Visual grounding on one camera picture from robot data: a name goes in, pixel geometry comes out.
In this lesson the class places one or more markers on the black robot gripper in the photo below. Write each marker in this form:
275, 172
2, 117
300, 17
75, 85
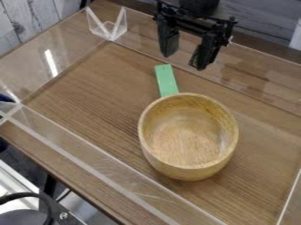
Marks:
200, 18

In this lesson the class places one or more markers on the green rectangular block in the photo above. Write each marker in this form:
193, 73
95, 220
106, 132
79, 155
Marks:
166, 80

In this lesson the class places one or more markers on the brown wooden bowl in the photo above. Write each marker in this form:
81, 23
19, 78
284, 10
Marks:
189, 135

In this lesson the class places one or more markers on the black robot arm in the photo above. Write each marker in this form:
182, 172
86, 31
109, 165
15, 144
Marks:
193, 16

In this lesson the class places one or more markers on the clear acrylic corner bracket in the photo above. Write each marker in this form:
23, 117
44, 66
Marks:
107, 30

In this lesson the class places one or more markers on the clear acrylic table enclosure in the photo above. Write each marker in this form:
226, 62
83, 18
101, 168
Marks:
81, 89

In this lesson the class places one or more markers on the black metal bracket with bolt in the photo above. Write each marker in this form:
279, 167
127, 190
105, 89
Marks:
62, 215

